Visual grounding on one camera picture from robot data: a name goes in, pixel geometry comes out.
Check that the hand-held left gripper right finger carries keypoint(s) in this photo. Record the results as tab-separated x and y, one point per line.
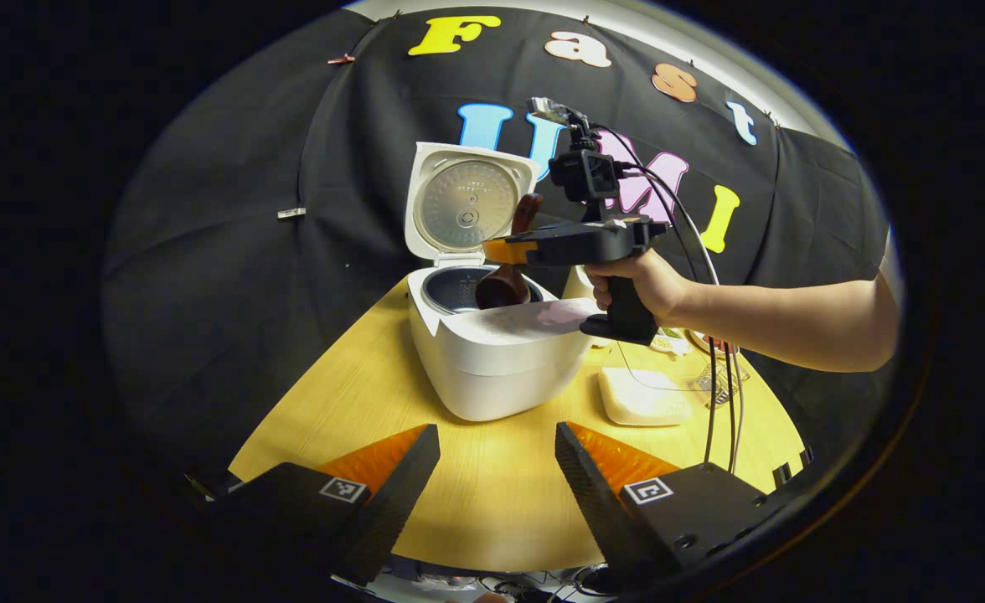
593	502

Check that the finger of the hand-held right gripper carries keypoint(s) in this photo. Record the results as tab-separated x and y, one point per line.
509	251

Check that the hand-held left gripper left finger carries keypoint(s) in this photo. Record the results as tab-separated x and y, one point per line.
396	494

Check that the brown wooden spoon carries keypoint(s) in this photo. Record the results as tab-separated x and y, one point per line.
505	289

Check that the clear container of rice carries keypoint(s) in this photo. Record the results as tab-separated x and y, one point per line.
639	398

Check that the white rice cooker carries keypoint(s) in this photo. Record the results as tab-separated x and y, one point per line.
501	368

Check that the white toaster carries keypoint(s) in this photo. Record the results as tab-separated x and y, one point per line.
576	283

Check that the white divided bean dish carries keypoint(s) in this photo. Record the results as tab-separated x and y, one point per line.
672	342

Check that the white cloth clip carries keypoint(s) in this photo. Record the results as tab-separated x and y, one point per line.
291	213

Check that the red cloth clip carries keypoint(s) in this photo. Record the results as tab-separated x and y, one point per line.
342	59

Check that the black backdrop cloth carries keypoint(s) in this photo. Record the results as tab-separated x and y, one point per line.
208	251

